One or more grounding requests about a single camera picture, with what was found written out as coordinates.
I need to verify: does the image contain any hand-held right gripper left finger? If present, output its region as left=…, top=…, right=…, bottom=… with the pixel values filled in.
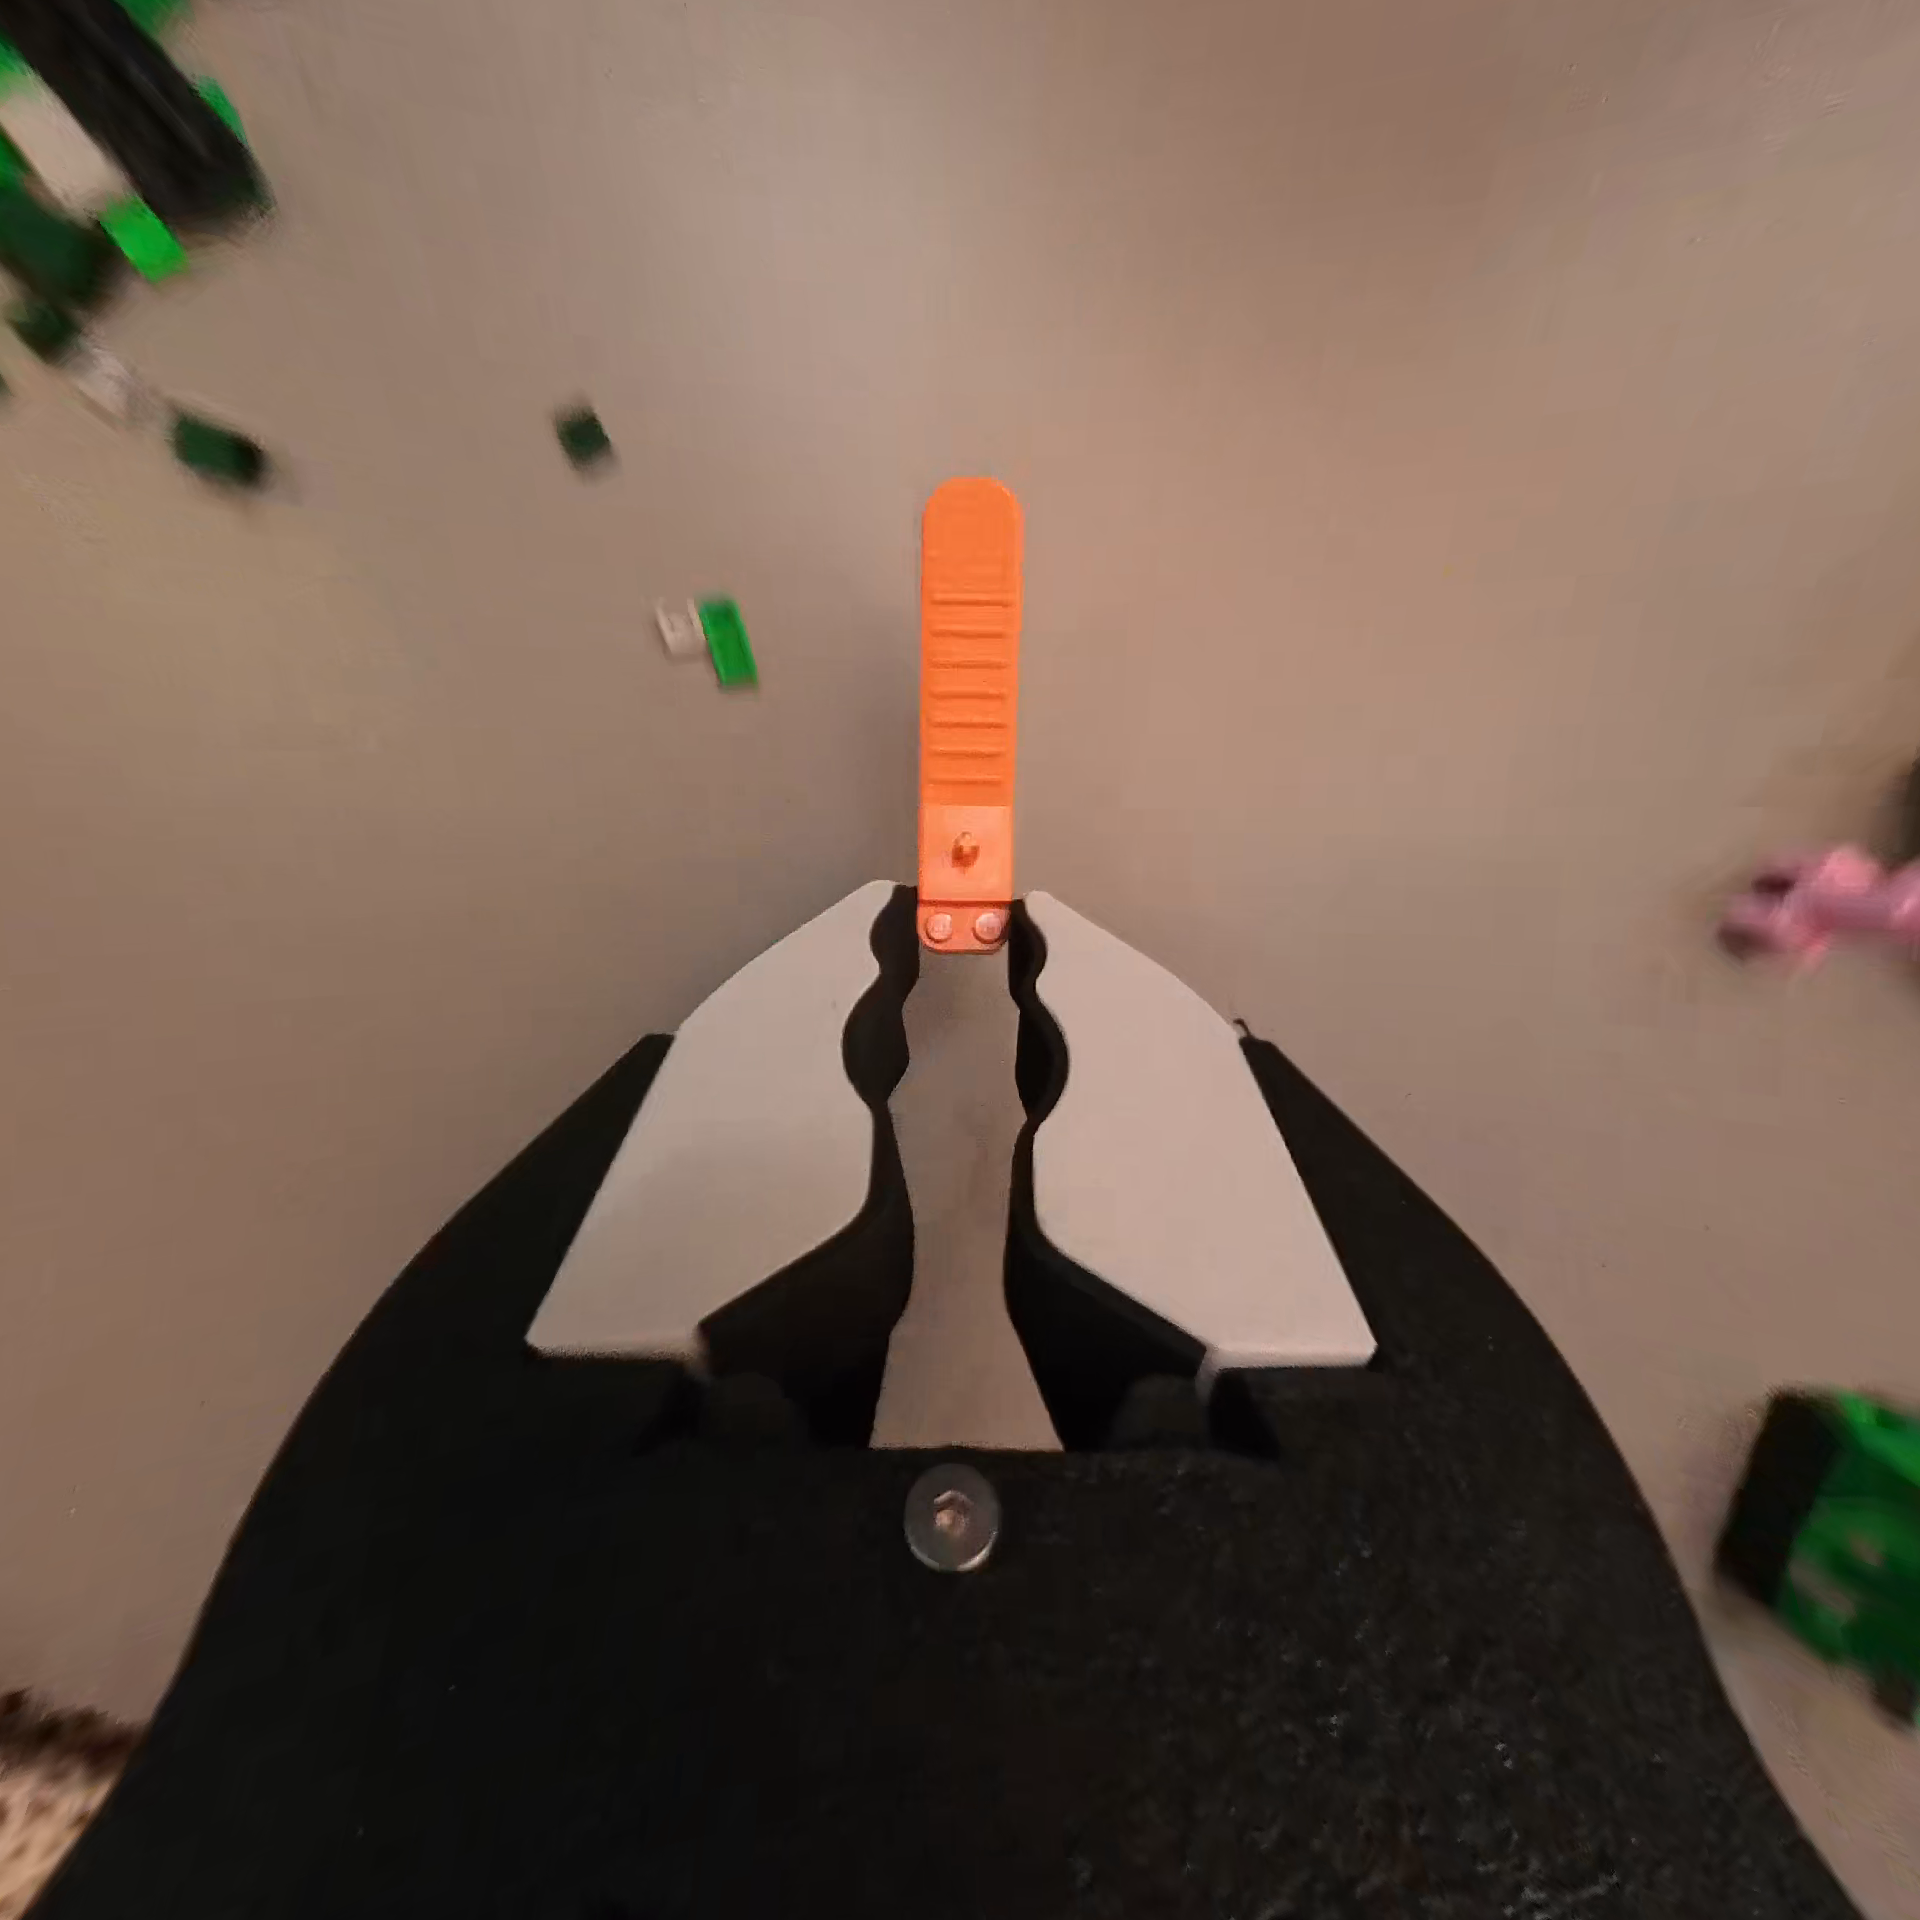
left=523, top=881, right=917, bottom=1441

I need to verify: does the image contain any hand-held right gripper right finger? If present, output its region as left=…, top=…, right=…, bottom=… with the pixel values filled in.
left=1002, top=887, right=1375, bottom=1441

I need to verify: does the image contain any orange brick separator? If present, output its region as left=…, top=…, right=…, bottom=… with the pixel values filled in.
left=914, top=476, right=1030, bottom=957

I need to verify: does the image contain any pink lego pig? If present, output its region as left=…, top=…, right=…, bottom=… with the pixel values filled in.
left=1716, top=841, right=1920, bottom=973

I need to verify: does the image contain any green lego build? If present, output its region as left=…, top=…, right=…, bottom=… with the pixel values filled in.
left=1712, top=1385, right=1920, bottom=1723

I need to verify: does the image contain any pile of green lego bricks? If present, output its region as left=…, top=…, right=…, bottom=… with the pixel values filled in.
left=0, top=0, right=283, bottom=497

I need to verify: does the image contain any beige knit cloth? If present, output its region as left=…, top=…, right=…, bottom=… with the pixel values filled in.
left=0, top=1685, right=145, bottom=1920

